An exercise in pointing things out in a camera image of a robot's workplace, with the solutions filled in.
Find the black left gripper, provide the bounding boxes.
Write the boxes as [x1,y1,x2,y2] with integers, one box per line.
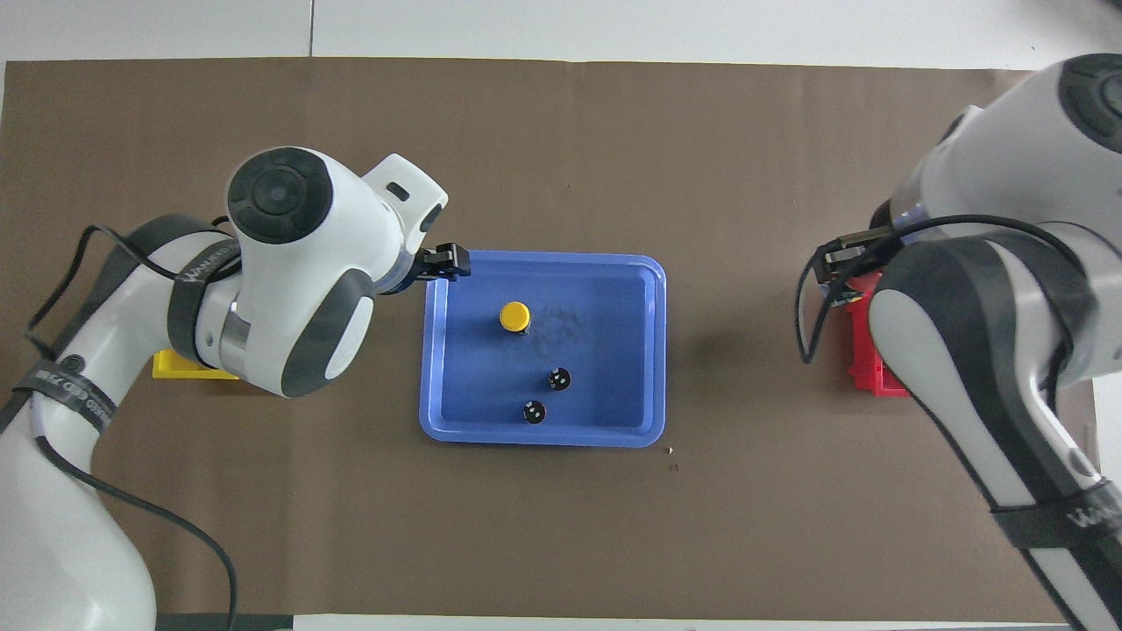
[412,243,472,282]

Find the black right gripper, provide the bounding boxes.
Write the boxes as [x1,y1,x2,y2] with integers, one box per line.
[814,225,899,287]

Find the red plastic bin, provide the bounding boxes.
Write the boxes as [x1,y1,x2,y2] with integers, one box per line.
[847,270,914,398]

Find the blue plastic tray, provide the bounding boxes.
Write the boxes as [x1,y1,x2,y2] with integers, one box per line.
[419,251,667,449]

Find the brown paper table mat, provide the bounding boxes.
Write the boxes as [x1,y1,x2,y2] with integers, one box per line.
[0,57,1114,619]

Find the yellow plastic bin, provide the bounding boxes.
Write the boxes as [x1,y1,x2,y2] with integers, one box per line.
[152,349,239,381]

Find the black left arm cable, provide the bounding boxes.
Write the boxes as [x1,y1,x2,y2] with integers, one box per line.
[25,224,239,631]

